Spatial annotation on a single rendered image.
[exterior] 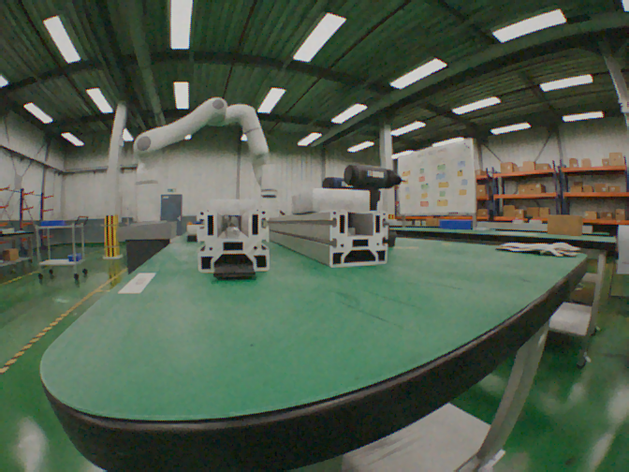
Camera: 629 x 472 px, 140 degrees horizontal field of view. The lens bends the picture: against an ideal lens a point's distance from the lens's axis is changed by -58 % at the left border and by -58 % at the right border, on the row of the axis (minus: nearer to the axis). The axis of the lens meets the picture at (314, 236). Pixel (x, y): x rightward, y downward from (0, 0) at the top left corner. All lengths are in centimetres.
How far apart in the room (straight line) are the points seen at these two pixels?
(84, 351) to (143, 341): 4
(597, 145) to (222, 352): 1109
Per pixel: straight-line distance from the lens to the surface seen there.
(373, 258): 45
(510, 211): 1074
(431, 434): 91
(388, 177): 76
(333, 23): 483
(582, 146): 1110
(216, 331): 18
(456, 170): 379
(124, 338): 18
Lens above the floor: 85
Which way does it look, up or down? 3 degrees down
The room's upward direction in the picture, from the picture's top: straight up
